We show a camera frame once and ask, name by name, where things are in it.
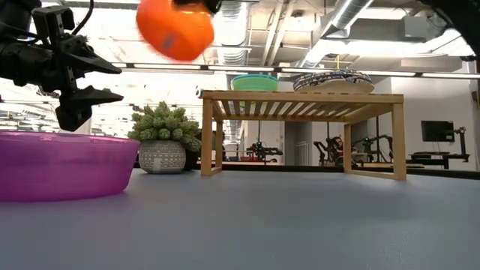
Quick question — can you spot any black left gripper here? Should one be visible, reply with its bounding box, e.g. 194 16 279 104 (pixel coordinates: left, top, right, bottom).
0 36 125 133

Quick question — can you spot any orange plastic bowl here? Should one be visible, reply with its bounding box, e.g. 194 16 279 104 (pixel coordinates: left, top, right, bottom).
135 0 216 62

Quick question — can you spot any yellow translucent plastic bowl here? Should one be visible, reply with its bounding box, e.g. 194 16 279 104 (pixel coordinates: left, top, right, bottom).
230 74 280 92

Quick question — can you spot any wooden slatted shelf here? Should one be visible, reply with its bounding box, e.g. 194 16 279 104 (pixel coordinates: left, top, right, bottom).
200 89 408 182

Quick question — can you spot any green artificial succulent plant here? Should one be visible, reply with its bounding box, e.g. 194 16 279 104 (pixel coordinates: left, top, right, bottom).
127 100 204 153

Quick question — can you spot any purple translucent plastic bowl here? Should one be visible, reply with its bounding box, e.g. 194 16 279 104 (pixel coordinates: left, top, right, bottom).
0 130 141 203

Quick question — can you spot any grey patterned plant pot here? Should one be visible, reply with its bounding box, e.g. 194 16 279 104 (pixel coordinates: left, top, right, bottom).
137 139 188 175

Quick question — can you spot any long ceiling light strip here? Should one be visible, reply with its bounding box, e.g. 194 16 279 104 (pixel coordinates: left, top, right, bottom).
111 61 480 80

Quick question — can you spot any person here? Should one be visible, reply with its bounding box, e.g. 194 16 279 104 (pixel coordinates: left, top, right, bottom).
331 136 345 166

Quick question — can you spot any black background table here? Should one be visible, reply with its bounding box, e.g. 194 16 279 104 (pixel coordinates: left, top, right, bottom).
406 150 472 170

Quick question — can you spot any white ribbed ventilation duct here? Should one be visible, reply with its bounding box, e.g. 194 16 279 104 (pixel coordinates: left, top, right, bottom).
209 0 251 67

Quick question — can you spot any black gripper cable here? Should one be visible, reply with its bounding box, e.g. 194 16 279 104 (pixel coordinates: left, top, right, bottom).
70 0 95 37

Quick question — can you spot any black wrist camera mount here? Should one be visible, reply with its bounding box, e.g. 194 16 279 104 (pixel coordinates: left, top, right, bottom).
31 4 77 39

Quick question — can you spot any silver ventilation duct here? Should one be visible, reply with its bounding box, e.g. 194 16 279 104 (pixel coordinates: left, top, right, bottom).
298 0 376 69

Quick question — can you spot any black wall monitor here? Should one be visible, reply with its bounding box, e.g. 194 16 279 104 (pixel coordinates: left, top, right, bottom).
420 120 456 143

